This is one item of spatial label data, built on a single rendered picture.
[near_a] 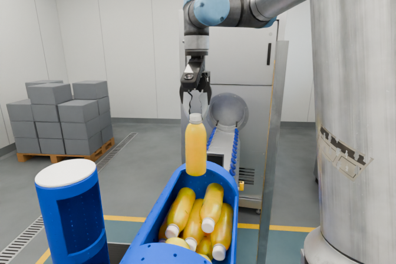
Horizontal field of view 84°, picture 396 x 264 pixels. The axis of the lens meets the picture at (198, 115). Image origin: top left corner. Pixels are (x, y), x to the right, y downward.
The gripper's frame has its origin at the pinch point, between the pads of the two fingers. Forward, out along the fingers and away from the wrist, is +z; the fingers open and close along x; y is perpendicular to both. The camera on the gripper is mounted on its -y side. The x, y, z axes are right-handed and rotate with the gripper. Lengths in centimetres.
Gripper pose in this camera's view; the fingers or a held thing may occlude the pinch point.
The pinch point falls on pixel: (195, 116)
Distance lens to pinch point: 70.0
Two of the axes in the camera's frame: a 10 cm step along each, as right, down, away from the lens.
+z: 0.0, 9.6, 2.7
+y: 2.0, -2.6, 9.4
